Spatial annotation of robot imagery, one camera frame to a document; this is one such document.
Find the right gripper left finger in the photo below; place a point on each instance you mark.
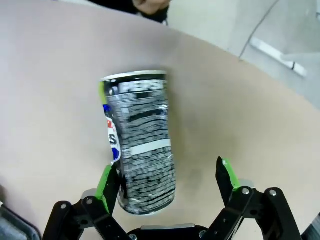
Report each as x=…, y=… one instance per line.
x=95, y=220

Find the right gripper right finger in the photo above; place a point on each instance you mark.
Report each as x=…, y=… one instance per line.
x=250, y=215

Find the crushed black Pepsi can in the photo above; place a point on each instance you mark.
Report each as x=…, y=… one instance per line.
x=145, y=137

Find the grey basket labelled can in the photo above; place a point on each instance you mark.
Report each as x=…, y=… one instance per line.
x=15, y=225

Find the person left hand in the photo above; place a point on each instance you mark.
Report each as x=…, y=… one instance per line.
x=148, y=4

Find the person torso denim shirt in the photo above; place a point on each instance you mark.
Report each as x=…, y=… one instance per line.
x=112, y=5

